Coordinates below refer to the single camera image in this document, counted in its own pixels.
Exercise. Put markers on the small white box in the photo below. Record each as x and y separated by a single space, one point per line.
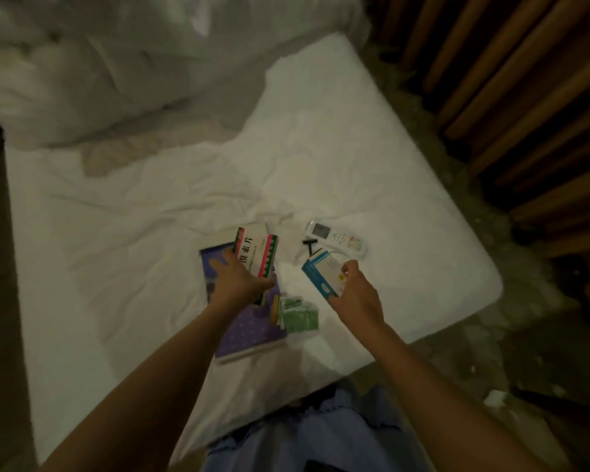
259 248

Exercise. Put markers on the white bed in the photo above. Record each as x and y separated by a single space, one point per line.
324 162

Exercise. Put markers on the purple desk calendar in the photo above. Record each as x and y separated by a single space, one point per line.
246 334

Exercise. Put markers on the white remote control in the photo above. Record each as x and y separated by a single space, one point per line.
336 238

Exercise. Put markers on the person's left hand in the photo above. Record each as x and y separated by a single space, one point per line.
238 285

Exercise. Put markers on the brown curtain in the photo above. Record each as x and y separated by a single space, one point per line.
511 103

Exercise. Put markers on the person's right forearm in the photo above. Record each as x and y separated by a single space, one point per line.
442 403

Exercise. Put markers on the rumpled white duvet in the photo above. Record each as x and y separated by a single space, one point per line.
128 54

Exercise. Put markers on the small green white packet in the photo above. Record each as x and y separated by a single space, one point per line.
300 316

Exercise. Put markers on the small teal box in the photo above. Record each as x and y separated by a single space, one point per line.
320 272

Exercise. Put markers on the person's left forearm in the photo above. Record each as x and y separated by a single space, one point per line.
138 398

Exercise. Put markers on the person's right hand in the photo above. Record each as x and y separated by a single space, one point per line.
360 307

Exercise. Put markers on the person's blue trousers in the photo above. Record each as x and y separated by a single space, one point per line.
315 432

